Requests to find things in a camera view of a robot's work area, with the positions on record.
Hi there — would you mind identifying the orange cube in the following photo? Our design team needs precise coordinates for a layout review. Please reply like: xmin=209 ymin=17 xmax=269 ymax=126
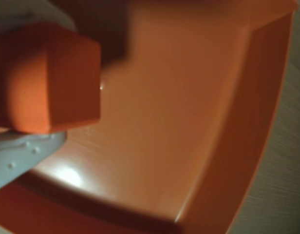
xmin=0 ymin=21 xmax=102 ymax=135

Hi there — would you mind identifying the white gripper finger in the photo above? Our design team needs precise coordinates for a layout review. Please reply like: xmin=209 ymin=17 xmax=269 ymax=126
xmin=0 ymin=130 xmax=68 ymax=194
xmin=0 ymin=0 xmax=76 ymax=38

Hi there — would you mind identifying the orange plastic box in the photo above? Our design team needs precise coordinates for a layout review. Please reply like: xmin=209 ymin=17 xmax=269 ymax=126
xmin=0 ymin=0 xmax=299 ymax=234

